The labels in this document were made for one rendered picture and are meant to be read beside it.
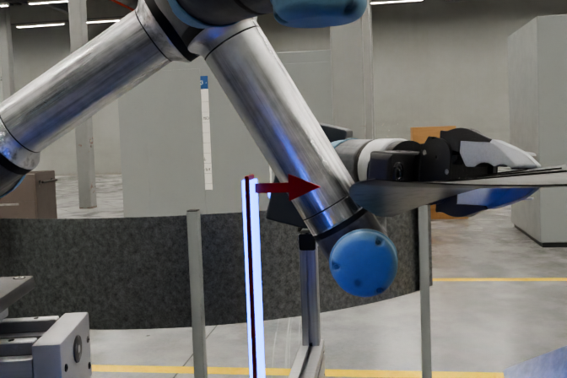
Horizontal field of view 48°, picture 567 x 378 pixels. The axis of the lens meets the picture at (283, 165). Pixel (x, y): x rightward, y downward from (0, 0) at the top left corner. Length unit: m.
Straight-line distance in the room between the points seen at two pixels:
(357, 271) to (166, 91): 6.24
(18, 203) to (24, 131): 6.29
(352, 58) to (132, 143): 3.05
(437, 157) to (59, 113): 0.51
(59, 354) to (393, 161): 0.44
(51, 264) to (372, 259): 1.87
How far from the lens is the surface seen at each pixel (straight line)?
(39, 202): 7.19
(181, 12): 0.62
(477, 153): 0.67
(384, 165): 0.66
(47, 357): 0.81
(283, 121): 0.71
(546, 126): 6.65
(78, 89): 0.91
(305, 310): 1.12
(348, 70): 4.81
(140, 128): 6.98
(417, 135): 8.56
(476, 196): 0.67
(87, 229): 2.36
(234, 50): 0.72
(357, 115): 4.78
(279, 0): 0.49
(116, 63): 0.89
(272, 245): 2.31
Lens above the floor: 1.23
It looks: 3 degrees down
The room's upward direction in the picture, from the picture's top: 2 degrees counter-clockwise
